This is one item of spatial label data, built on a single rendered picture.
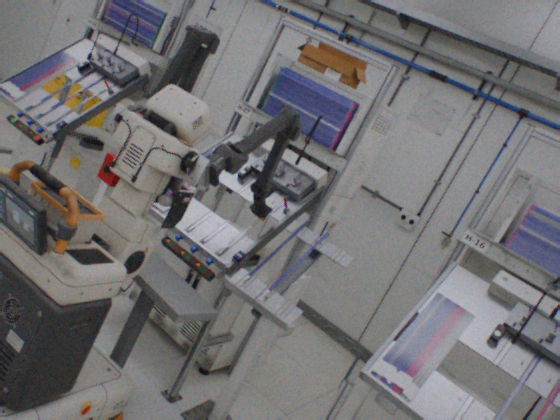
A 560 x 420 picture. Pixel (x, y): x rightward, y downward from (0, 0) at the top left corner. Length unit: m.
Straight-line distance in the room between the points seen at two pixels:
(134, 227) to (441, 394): 1.33
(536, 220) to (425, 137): 1.87
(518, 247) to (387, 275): 1.88
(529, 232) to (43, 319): 1.90
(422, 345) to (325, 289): 2.19
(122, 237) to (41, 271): 0.40
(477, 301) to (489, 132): 1.86
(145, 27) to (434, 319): 2.50
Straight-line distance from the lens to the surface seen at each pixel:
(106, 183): 3.33
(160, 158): 2.00
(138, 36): 3.84
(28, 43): 7.41
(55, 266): 1.82
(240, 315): 2.99
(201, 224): 2.80
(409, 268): 4.28
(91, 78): 3.86
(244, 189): 2.94
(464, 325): 2.52
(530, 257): 2.59
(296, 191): 2.84
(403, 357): 2.39
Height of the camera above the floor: 1.58
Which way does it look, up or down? 12 degrees down
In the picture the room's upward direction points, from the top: 27 degrees clockwise
